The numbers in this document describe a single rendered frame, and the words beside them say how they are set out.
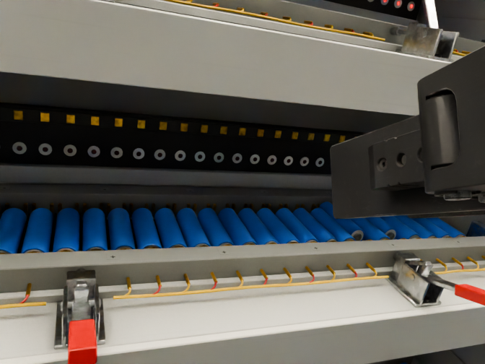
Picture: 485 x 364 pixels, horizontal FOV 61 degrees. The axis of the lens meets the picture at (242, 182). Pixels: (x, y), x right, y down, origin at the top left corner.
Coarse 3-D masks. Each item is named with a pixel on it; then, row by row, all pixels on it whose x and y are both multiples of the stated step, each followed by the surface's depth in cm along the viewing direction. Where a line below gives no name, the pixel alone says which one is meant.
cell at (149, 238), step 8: (144, 208) 37; (136, 216) 36; (144, 216) 36; (136, 224) 35; (144, 224) 35; (152, 224) 35; (136, 232) 34; (144, 232) 34; (152, 232) 34; (136, 240) 34; (144, 240) 32; (152, 240) 32; (144, 248) 32
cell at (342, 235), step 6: (312, 210) 44; (318, 210) 44; (318, 216) 43; (324, 216) 43; (330, 216) 43; (324, 222) 42; (330, 222) 41; (336, 222) 42; (330, 228) 41; (336, 228) 40; (342, 228) 40; (336, 234) 40; (342, 234) 39; (348, 234) 39; (342, 240) 39
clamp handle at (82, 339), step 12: (84, 288) 24; (84, 300) 24; (72, 312) 23; (84, 312) 23; (72, 324) 21; (84, 324) 21; (72, 336) 19; (84, 336) 19; (72, 348) 18; (84, 348) 18; (96, 348) 18; (72, 360) 18; (84, 360) 18; (96, 360) 18
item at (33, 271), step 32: (0, 256) 27; (32, 256) 27; (64, 256) 28; (96, 256) 29; (128, 256) 29; (160, 256) 30; (192, 256) 31; (224, 256) 31; (256, 256) 32; (288, 256) 33; (320, 256) 34; (352, 256) 36; (384, 256) 37; (448, 256) 40; (480, 256) 42; (0, 288) 26; (32, 288) 27; (128, 288) 28; (160, 288) 29; (224, 288) 30
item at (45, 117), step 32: (0, 128) 35; (32, 128) 36; (64, 128) 37; (96, 128) 38; (128, 128) 39; (160, 128) 40; (192, 128) 41; (224, 128) 42; (256, 128) 43; (288, 128) 45; (0, 160) 36; (32, 160) 37; (64, 160) 38; (96, 160) 39; (128, 160) 40; (160, 160) 41; (192, 160) 42; (224, 160) 44
